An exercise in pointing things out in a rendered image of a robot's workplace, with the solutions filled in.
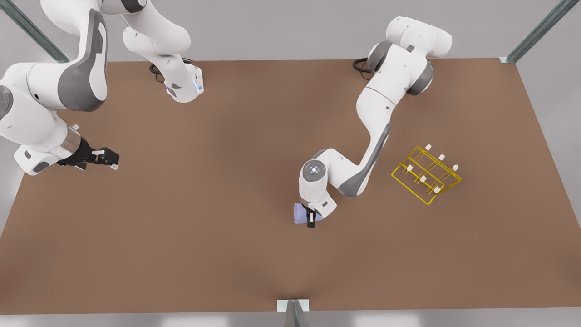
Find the lavender cup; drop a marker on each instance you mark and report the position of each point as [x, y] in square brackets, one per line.
[299, 214]

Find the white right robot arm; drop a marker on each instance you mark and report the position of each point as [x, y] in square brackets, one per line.
[41, 86]

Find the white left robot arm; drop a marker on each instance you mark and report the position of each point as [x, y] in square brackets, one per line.
[386, 91]

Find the silver frame post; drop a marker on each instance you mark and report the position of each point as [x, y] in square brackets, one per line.
[296, 312]
[34, 32]
[538, 32]

